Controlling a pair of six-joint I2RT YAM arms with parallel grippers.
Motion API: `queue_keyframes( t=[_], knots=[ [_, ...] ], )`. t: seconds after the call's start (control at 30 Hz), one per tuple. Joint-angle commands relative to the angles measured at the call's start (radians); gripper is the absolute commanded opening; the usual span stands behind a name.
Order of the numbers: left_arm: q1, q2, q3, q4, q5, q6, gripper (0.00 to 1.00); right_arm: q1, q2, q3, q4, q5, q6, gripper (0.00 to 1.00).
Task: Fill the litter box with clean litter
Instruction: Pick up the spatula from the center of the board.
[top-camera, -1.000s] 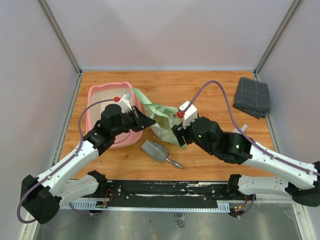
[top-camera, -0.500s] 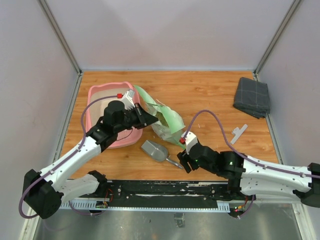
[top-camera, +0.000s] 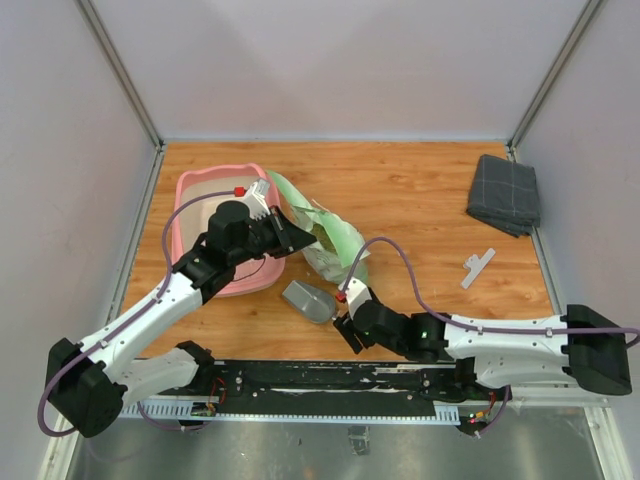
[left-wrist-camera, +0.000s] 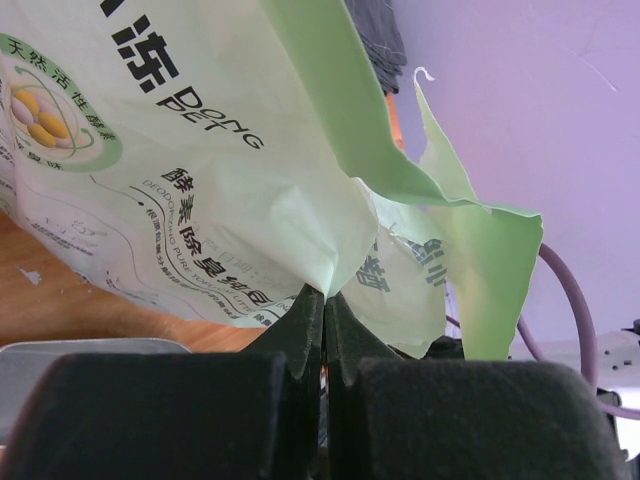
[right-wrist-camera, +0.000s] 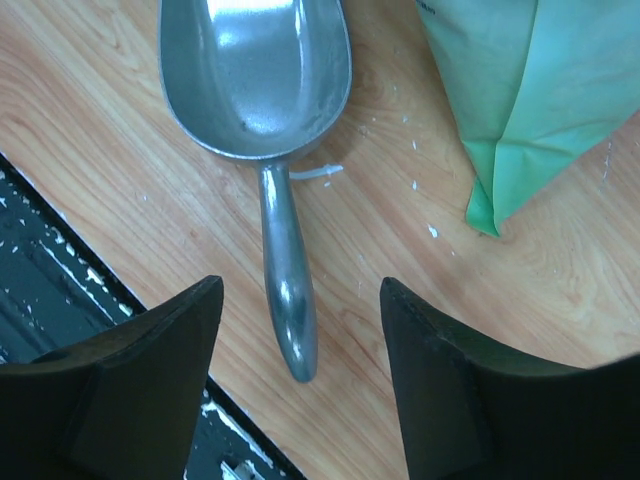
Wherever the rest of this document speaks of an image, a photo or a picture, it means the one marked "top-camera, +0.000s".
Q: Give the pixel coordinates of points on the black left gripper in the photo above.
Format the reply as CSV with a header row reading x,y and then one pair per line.
x,y
289,238

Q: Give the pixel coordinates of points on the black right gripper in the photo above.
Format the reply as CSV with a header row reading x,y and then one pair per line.
x,y
345,325

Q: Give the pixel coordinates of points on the green cat litter bag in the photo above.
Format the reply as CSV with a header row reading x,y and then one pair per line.
x,y
337,241

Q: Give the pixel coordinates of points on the grey metal scoop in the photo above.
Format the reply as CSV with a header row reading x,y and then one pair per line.
x,y
313,303

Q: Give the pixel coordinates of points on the pink litter box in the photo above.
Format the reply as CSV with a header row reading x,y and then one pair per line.
x,y
211,187

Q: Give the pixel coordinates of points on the white plastic bag clip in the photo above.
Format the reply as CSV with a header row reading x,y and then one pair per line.
x,y
474,265

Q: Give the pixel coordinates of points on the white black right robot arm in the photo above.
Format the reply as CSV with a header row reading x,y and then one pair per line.
x,y
580,345

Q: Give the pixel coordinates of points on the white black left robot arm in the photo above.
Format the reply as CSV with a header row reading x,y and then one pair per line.
x,y
91,381

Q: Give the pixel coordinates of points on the folded dark grey cloth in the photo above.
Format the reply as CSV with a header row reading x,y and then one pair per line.
x,y
504,194

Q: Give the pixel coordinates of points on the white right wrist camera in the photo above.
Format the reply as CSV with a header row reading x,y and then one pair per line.
x,y
353,293

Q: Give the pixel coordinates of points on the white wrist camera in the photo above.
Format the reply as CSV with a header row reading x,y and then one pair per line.
x,y
257,197
353,293

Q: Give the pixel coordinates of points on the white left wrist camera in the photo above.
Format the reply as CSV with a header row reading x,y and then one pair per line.
x,y
257,197

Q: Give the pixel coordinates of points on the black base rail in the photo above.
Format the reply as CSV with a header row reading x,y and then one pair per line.
x,y
369,387

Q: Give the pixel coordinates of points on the grey slotted cable duct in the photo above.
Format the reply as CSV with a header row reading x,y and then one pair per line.
x,y
192,411

